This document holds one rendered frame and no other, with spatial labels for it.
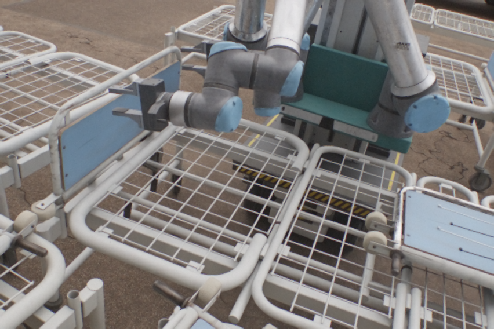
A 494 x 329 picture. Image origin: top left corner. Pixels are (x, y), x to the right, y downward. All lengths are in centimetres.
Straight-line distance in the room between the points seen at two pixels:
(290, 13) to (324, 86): 81
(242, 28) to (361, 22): 50
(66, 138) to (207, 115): 41
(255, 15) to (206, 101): 67
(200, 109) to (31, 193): 132
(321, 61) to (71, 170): 110
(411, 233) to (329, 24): 96
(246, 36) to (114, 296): 108
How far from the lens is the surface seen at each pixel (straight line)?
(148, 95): 117
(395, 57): 151
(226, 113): 106
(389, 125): 178
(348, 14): 195
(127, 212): 163
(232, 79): 110
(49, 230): 136
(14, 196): 225
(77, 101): 128
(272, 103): 149
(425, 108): 156
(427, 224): 143
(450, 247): 137
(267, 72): 110
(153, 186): 176
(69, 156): 132
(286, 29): 116
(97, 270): 185
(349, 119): 183
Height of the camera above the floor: 134
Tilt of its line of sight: 32 degrees down
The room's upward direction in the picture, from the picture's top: 10 degrees clockwise
